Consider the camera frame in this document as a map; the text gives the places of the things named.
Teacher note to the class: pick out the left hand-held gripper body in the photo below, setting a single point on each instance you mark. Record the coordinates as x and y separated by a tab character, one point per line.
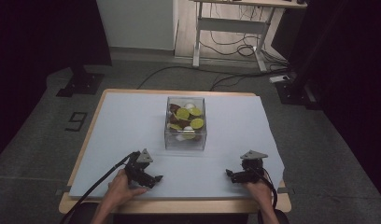
136	169

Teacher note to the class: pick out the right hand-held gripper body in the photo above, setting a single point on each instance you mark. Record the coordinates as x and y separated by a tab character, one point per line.
253	166

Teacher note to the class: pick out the clear plastic box case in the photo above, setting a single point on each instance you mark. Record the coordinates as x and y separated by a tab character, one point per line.
185	101

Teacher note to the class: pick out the person's right hand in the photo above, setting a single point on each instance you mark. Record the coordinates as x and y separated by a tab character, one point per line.
258	191

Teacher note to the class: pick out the person's left hand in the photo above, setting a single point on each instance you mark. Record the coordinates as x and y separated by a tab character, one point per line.
120	189

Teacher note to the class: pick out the wooden table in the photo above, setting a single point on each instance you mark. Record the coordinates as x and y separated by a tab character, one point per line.
179	206

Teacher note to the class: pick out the light blue table mat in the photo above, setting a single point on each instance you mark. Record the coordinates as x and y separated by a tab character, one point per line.
129	130

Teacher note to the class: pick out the black stand base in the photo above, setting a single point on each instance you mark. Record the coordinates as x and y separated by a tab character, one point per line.
293	91
81	83

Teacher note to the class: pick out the white power strip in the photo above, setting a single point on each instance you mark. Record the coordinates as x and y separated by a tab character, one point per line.
279	78

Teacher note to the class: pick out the dark curtain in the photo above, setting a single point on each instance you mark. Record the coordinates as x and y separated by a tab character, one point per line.
39	40
350	62

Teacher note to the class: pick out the white desk frame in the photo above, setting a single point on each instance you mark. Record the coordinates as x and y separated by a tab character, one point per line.
229	25

